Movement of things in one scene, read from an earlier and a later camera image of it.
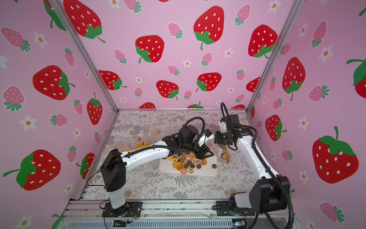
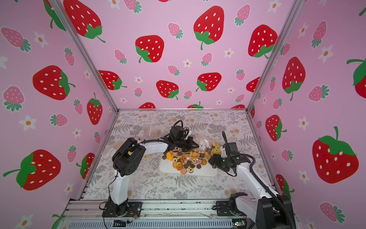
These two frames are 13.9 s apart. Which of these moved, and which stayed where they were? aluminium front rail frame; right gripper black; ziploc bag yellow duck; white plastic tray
Moved: right gripper black
Stayed: ziploc bag yellow duck; aluminium front rail frame; white plastic tray
